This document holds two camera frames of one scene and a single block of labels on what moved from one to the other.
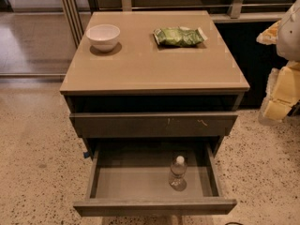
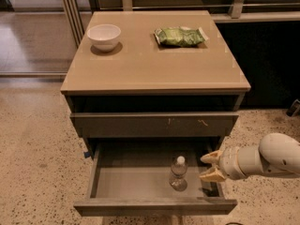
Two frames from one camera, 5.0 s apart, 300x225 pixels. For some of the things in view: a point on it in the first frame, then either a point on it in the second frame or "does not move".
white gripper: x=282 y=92 to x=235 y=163
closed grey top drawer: x=108 y=125 does not move
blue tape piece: x=86 y=155 does not move
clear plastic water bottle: x=177 y=180 does not move
